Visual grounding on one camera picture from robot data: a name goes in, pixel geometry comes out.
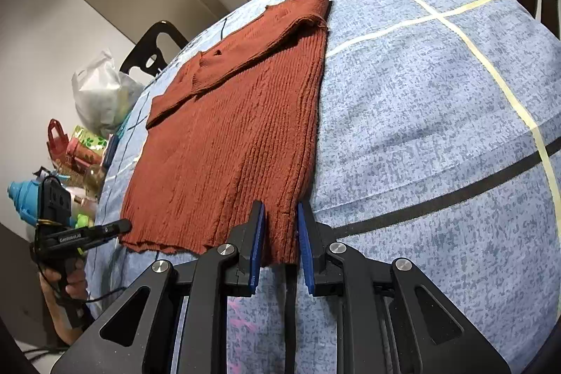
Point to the green leaf printed bag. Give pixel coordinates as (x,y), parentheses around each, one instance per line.
(90,137)

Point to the blue checked tablecloth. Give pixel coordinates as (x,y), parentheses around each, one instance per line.
(416,137)

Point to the rust knit sweater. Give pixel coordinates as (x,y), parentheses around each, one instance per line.
(228,137)

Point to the glass jar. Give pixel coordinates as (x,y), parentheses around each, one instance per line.
(94,181)

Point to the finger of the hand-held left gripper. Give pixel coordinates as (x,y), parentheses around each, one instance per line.
(111,229)

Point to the pink gift bag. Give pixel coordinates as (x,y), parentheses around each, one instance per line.
(81,152)

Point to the red gift bag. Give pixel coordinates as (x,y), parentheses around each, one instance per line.
(57,146)

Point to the teal plastic bottle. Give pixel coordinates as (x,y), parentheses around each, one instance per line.
(22,203)

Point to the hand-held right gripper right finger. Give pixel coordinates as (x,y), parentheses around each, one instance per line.
(305,247)

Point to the person's left hand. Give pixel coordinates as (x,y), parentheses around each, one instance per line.
(76,286)

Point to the person's left forearm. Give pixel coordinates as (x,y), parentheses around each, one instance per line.
(57,321)

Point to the white plastic bag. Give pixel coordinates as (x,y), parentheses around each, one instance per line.
(101,98)

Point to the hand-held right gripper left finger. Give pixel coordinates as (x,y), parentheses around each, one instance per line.
(258,234)

